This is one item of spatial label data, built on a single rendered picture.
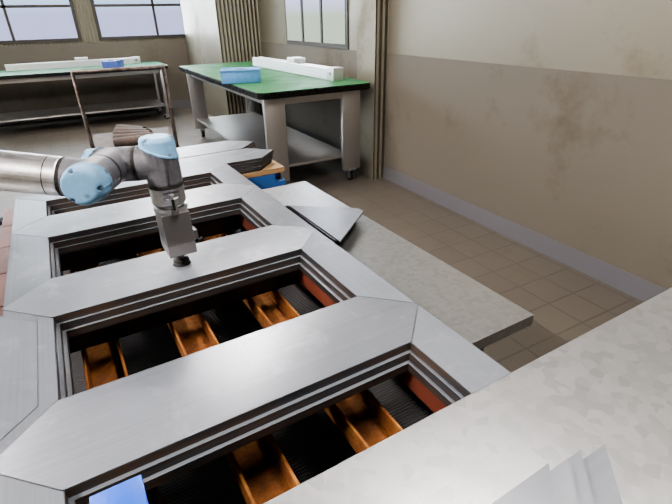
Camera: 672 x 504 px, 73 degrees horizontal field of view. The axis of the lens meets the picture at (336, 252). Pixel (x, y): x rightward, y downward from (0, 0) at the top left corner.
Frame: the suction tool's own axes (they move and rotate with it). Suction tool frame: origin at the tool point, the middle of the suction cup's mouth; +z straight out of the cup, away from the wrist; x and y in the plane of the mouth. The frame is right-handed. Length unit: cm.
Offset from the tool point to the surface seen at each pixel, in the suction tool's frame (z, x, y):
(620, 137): 6, -229, 21
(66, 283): -1.0, 25.0, 4.9
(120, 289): -0.9, 14.9, -4.8
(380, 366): 1, -20, -55
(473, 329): 11, -52, -47
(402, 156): 59, -238, 207
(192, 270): -0.8, -1.0, -5.2
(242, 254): -0.7, -14.0, -4.1
